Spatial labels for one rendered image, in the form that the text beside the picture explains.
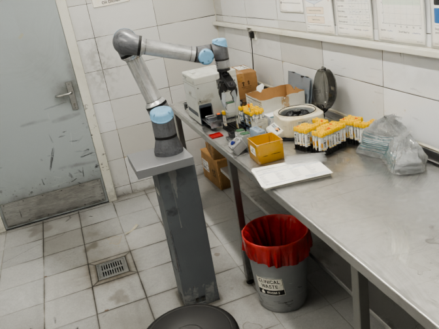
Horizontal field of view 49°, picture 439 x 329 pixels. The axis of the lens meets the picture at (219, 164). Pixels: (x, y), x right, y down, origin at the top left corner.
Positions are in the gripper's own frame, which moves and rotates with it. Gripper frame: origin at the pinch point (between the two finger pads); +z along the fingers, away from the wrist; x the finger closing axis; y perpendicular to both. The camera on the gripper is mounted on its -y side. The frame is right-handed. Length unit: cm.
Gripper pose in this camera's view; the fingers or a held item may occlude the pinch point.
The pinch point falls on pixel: (230, 105)
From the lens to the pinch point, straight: 260.4
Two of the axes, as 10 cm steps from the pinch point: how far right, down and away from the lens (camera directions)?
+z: 1.5, 9.2, 3.7
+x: -9.4, 2.5, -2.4
